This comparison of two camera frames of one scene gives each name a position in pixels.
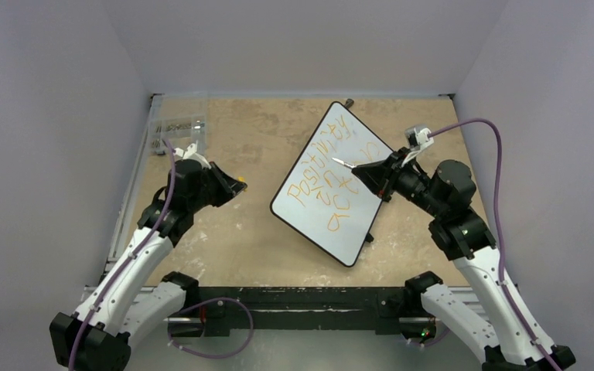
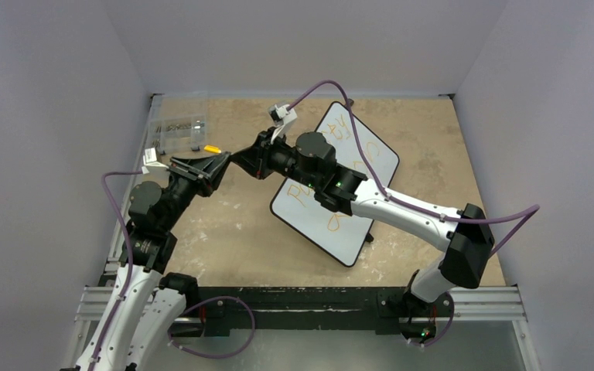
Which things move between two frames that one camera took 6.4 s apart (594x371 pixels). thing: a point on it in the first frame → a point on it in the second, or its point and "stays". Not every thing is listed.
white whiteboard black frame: [323, 198] stays
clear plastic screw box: [179, 130] stays
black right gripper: [389, 174] → [262, 155]
